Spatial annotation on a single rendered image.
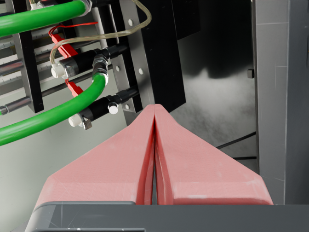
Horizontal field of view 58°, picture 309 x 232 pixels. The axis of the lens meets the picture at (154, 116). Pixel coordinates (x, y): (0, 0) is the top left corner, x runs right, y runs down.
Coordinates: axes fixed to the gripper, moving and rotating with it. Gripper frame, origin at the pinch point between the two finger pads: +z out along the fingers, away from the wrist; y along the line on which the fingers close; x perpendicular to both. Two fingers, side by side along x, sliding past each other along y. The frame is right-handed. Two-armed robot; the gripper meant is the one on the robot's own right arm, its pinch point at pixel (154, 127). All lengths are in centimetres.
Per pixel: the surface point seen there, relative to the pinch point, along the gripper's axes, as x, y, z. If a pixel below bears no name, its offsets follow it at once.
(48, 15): -1.0, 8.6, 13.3
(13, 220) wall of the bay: 53, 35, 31
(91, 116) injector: 18.1, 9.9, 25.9
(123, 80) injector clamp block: 17.3, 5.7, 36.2
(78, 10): -0.5, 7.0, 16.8
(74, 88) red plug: 15.7, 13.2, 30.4
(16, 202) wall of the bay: 50, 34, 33
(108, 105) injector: 17.8, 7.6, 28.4
